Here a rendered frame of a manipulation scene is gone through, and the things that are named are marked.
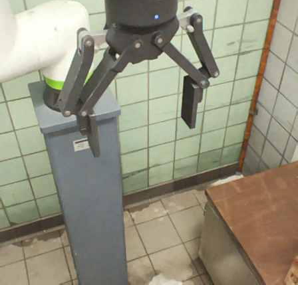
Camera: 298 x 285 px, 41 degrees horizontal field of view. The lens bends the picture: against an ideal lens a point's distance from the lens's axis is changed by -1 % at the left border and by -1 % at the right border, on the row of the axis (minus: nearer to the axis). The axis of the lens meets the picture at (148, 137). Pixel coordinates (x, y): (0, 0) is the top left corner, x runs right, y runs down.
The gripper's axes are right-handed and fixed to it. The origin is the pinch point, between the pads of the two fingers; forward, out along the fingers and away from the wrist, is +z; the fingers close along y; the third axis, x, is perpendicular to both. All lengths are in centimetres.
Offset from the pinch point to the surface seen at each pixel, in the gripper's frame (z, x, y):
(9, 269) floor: 149, -82, 39
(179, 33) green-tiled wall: 47, -98, -58
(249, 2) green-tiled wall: 39, -97, -91
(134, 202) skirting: 148, -96, -34
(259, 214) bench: 90, -30, -61
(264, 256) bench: 90, -14, -52
